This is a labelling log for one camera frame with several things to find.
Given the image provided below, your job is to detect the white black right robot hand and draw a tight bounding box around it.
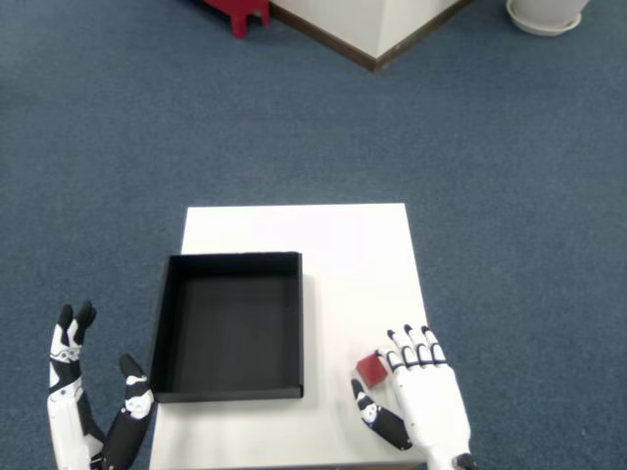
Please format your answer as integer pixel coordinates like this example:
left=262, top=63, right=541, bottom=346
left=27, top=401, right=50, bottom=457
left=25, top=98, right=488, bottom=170
left=351, top=324, right=474, bottom=470

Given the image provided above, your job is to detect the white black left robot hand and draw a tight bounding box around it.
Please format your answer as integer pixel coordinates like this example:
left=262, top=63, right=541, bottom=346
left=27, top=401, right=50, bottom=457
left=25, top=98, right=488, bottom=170
left=47, top=301, right=157, bottom=470

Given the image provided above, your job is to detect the small red cube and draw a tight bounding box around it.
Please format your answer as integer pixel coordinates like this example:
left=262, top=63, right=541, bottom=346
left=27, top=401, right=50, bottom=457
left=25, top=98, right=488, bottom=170
left=356, top=351, right=391, bottom=392

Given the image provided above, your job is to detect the black open box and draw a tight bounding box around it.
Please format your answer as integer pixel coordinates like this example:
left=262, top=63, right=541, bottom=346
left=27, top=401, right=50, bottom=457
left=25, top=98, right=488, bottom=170
left=149, top=252, right=305, bottom=403

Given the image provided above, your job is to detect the white pot saucer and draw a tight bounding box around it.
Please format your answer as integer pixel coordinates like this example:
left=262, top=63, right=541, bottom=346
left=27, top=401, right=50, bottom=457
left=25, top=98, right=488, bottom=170
left=506, top=2, right=584, bottom=37

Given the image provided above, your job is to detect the white plant pot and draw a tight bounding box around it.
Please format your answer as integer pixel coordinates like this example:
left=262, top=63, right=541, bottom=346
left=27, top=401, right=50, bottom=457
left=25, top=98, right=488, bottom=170
left=511, top=0, right=592, bottom=24

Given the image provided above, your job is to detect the red plastic stool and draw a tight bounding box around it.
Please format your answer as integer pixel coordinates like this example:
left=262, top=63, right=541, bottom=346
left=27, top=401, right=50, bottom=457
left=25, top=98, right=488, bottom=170
left=203, top=0, right=271, bottom=39

